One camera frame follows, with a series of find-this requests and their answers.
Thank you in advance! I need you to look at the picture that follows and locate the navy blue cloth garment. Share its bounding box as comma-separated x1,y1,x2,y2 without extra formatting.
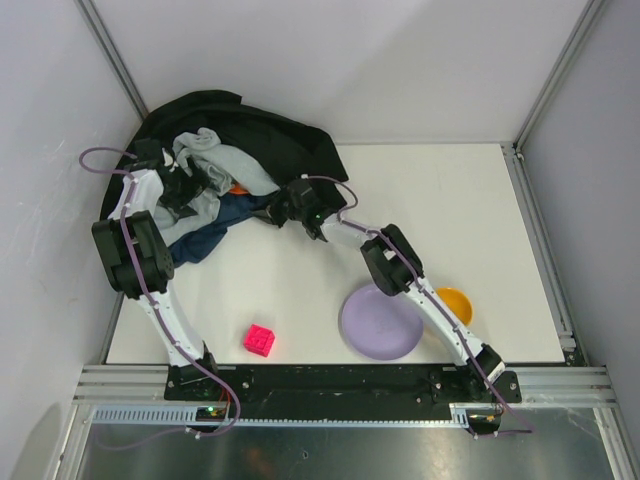
169,193,274,268

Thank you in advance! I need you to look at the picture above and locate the black cloth garment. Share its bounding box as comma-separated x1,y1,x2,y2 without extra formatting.
99,89,350,241

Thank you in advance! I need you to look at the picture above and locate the grey cloth garment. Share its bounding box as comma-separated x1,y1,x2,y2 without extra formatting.
153,127,279,246

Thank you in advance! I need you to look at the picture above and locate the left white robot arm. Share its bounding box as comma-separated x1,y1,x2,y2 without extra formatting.
91,139,218,387

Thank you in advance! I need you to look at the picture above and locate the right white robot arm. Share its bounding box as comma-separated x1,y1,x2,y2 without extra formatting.
252,175,508,405

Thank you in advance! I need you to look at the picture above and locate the orange cloth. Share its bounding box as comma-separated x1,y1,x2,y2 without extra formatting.
228,184,250,195

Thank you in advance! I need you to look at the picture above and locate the pink toy cube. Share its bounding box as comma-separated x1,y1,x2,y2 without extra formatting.
243,324,276,357

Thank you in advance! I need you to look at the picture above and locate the lilac plastic plate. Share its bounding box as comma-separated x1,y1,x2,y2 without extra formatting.
339,284,424,361

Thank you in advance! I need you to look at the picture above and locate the orange plastic bowl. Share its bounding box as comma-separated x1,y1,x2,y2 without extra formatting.
436,287,474,326

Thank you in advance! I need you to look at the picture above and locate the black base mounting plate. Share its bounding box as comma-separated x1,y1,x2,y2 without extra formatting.
164,363,521,422

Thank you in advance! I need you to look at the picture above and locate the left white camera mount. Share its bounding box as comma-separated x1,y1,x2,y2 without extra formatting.
162,149,179,172

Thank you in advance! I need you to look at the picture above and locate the left aluminium frame post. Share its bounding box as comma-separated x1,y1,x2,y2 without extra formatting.
74,0,149,120

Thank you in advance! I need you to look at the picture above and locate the grey slotted cable duct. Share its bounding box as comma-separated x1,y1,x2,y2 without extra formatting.
92,404,499,429

